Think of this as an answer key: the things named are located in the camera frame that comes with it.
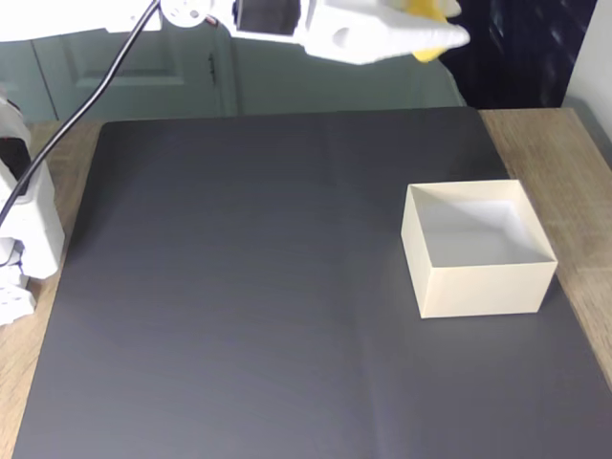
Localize yellow cube block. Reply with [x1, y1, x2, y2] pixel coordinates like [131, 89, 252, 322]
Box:
[403, 0, 454, 64]

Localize white open box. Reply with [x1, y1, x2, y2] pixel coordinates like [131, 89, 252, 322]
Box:
[400, 179, 560, 320]

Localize dark cloth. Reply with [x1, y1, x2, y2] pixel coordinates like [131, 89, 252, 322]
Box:
[420, 0, 600, 110]

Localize green cabinet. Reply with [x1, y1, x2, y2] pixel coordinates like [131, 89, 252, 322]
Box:
[0, 23, 469, 126]

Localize black mat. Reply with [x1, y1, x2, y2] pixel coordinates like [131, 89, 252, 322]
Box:
[9, 107, 612, 459]

